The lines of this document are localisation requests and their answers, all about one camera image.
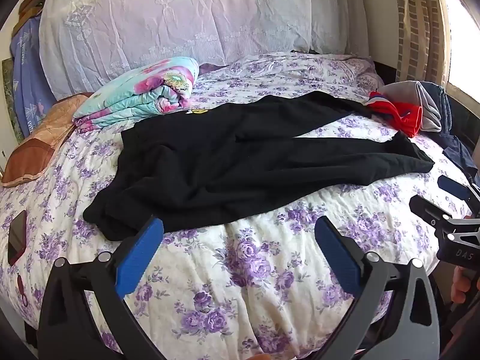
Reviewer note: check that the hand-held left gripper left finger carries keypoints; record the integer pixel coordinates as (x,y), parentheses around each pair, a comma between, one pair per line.
(140,258)

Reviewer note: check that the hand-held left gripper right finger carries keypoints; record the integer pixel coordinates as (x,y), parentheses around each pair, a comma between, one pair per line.
(335,258)

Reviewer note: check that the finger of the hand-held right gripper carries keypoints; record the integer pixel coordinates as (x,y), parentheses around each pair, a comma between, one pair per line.
(431,210)
(453,189)

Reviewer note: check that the black pants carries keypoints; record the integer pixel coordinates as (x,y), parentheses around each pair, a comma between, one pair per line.
(225,157)

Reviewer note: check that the person's right hand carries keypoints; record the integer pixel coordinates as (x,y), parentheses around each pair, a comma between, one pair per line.
(461,287)

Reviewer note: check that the dark blue clothing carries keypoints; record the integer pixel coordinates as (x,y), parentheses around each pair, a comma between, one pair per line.
(459,153)

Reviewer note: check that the purple floral bed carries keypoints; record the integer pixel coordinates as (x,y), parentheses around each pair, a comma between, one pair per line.
(262,270)

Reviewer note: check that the navy garment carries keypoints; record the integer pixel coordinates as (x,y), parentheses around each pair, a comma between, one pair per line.
(446,105)

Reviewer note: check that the red garment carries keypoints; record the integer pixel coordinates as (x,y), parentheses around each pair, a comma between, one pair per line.
(401,116)

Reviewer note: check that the grey garment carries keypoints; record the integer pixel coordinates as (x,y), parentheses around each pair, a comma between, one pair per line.
(423,101)

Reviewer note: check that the small red object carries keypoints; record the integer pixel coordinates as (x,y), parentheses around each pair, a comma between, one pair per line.
(21,288)

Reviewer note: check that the dark red smartphone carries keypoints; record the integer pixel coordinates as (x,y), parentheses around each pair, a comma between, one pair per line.
(17,238)

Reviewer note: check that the purple floral pillow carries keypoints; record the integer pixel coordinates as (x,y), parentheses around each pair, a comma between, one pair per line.
(369,77)

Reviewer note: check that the bright window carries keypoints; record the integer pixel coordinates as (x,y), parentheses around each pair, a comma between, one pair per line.
(465,45)

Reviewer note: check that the brown pillow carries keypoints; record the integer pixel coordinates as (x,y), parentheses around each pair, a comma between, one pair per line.
(37,146)

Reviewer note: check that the beige checkered curtain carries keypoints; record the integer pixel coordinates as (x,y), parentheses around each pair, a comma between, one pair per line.
(420,26)

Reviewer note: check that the folded teal floral blanket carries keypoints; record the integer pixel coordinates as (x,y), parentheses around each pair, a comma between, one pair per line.
(150,86)

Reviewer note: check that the blue printed cloth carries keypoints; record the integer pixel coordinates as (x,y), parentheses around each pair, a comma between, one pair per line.
(28,82)

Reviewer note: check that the green wall picture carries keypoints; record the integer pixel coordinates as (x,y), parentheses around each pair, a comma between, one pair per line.
(11,101)

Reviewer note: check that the wooden headboard frame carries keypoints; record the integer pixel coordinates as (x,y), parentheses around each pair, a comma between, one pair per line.
(33,0)

